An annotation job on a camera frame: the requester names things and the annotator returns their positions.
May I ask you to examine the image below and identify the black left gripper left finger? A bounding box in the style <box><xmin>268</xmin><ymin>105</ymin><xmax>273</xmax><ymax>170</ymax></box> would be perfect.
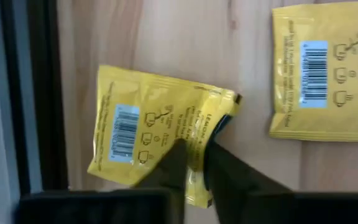
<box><xmin>135</xmin><ymin>139</ymin><xmax>188</xmax><ymax>224</ymax></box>

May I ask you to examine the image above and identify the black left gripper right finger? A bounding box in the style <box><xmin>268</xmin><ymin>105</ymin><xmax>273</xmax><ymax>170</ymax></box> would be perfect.
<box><xmin>203</xmin><ymin>141</ymin><xmax>295</xmax><ymax>224</ymax></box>

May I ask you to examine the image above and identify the yellow tea packet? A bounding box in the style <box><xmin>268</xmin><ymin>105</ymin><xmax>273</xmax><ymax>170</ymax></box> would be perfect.
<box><xmin>87</xmin><ymin>63</ymin><xmax>242</xmax><ymax>209</ymax></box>
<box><xmin>268</xmin><ymin>0</ymin><xmax>358</xmax><ymax>143</ymax></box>

